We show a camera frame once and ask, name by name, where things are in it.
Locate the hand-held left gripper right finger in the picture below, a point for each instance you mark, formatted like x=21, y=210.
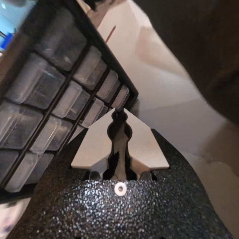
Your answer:
x=145, y=147

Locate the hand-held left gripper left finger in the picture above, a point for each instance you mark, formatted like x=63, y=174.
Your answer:
x=93, y=147

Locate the rows of clear drawers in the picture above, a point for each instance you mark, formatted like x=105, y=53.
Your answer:
x=43, y=82

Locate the black drawer cabinet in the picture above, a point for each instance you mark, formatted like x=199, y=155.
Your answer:
x=112, y=63

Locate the person's dark clothing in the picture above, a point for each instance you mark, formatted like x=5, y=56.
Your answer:
x=205, y=46

